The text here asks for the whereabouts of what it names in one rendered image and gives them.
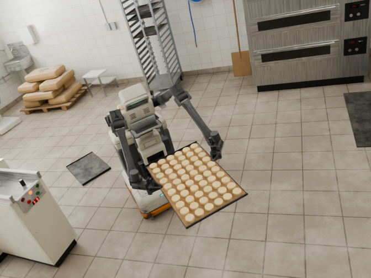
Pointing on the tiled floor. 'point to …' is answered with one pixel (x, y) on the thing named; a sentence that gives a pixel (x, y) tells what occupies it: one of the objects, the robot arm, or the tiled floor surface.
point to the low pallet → (57, 103)
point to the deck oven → (307, 42)
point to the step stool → (99, 79)
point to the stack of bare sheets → (88, 168)
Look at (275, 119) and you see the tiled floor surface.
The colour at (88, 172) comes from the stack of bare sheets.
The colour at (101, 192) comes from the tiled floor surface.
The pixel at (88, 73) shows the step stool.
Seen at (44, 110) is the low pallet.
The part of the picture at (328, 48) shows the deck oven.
